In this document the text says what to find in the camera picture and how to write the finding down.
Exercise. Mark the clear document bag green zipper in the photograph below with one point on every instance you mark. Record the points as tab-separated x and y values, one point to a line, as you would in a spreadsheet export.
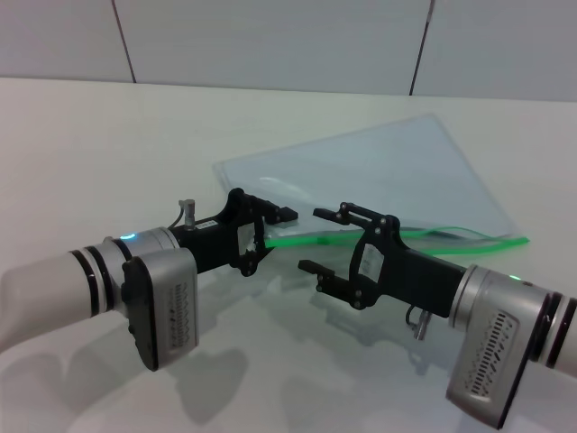
360	171

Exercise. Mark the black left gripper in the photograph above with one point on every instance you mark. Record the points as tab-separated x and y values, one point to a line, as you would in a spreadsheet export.
212	243

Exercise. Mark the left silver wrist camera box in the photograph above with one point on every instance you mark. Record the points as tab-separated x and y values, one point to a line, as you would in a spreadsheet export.
171	306

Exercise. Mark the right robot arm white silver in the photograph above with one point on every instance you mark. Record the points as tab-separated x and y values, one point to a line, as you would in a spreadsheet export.
482	288

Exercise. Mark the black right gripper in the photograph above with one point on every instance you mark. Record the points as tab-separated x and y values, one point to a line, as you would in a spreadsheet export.
414	279

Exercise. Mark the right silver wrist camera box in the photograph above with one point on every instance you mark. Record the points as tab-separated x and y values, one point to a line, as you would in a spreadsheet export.
487	361

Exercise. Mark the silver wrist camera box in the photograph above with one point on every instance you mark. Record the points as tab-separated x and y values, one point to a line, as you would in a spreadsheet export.
171	306
487	361

